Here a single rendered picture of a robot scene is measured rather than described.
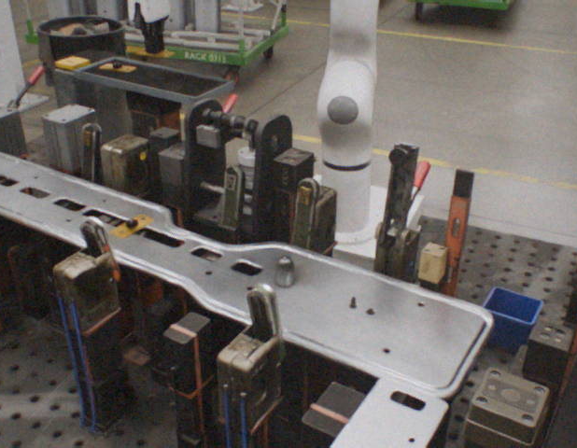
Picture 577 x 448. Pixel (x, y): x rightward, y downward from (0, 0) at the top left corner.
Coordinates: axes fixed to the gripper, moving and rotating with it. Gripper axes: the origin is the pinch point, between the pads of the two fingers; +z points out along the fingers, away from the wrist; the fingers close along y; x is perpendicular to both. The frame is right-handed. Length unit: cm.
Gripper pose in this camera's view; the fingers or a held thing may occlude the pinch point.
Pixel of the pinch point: (154, 42)
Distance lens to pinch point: 158.5
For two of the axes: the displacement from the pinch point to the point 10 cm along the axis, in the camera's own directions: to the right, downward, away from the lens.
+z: 0.0, 8.7, 5.0
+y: -3.9, 4.6, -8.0
